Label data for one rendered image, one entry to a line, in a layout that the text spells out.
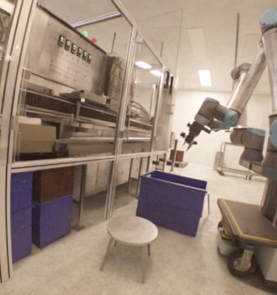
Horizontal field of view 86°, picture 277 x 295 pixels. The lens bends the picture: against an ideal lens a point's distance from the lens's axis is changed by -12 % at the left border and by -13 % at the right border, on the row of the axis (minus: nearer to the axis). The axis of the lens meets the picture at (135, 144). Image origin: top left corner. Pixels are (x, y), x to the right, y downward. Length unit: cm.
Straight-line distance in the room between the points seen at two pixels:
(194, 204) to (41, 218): 113
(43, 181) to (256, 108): 622
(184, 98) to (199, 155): 216
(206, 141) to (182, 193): 483
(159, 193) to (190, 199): 27
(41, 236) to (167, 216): 100
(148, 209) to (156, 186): 24
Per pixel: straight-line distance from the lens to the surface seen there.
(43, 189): 110
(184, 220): 157
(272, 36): 113
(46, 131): 102
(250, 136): 157
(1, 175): 86
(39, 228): 121
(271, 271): 130
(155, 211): 161
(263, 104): 656
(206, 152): 623
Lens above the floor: 79
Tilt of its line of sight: 4 degrees down
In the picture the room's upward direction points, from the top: 8 degrees clockwise
